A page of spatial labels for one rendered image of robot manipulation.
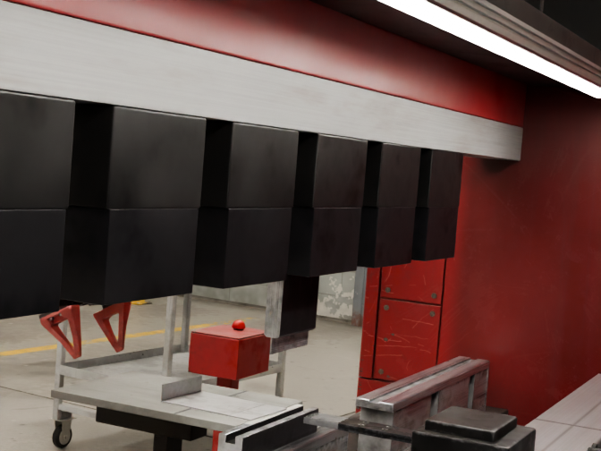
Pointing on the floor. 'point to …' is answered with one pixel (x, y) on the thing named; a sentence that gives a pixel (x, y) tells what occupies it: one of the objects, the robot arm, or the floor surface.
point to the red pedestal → (228, 355)
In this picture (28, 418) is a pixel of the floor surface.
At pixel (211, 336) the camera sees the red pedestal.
